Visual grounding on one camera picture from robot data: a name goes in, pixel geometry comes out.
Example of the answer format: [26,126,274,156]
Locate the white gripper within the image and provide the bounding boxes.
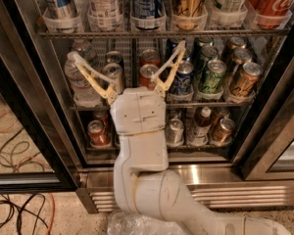
[69,40,186,135]

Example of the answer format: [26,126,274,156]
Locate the white label plastic bottle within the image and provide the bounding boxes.
[88,0,123,31]

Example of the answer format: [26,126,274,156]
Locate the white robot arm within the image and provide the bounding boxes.
[68,41,292,235]

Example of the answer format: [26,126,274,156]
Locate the front clear water bottle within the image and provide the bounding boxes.
[64,52,101,108]

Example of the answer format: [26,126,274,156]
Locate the clear water bottle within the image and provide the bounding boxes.
[64,52,101,108]
[72,39,98,68]

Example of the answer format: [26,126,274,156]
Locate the rear clear water bottle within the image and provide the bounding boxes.
[72,39,98,68]

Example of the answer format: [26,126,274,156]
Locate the bottom brown drink bottle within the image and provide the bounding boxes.
[186,107,212,147]

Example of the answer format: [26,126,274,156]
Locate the red cola bottle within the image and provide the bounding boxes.
[248,0,294,29]

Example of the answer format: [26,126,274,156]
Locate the front orange soda can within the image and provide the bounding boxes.
[138,64,159,90]

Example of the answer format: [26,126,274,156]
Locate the orange soda can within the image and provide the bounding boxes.
[138,64,159,90]
[139,49,161,67]

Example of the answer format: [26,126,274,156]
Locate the rear silver blue can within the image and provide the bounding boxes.
[105,51,123,67]

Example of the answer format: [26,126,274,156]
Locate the rear orange soda can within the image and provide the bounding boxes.
[139,49,161,67]

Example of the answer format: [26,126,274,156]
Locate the bottom rear red can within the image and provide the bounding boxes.
[93,110,109,126]

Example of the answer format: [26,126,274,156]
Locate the red can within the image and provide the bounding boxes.
[87,120,110,147]
[93,110,109,126]

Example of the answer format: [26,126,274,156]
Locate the front blue soda can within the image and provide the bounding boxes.
[170,61,194,95]

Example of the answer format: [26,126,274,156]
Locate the blue soda can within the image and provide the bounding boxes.
[172,47,191,62]
[166,38,181,58]
[170,61,194,95]

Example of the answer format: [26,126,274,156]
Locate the rear blue soda can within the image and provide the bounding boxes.
[166,38,181,58]

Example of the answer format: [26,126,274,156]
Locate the bottom front red can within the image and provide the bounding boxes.
[87,120,110,147]

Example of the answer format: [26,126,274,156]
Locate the middle blue soda can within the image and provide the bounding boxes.
[172,47,191,62]

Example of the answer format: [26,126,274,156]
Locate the bottom silver can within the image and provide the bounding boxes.
[166,118,184,147]

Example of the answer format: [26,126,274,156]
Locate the rear green soda can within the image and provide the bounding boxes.
[194,36,214,48]

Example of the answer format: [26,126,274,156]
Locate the green soda can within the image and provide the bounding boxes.
[197,45,220,66]
[194,36,214,48]
[198,60,226,94]

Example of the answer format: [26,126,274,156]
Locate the blue tall can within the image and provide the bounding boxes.
[132,0,164,30]

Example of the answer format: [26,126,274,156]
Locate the front green soda can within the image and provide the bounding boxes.
[198,60,226,94]

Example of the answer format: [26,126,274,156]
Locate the middle green soda can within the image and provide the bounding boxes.
[197,45,220,66]

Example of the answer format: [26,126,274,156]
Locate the gold tall can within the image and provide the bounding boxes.
[171,0,205,30]

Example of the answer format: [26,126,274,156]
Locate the bottom bronze can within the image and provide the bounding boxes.
[211,118,235,145]

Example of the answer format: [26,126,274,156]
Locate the rear gold soda can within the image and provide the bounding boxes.
[222,36,247,54]

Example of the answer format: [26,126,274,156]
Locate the gold soda can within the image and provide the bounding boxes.
[226,48,253,72]
[229,62,263,97]
[222,36,247,54]

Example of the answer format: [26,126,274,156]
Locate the middle gold soda can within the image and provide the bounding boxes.
[226,48,253,72]

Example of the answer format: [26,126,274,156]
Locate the front gold soda can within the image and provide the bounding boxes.
[229,62,263,97]

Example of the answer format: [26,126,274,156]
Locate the clear plastic bag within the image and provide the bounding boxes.
[107,211,189,235]

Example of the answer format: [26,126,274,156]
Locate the orange floor cable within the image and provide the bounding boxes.
[0,103,56,235]

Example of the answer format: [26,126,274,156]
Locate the black floor cables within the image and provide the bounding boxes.
[0,127,49,235]

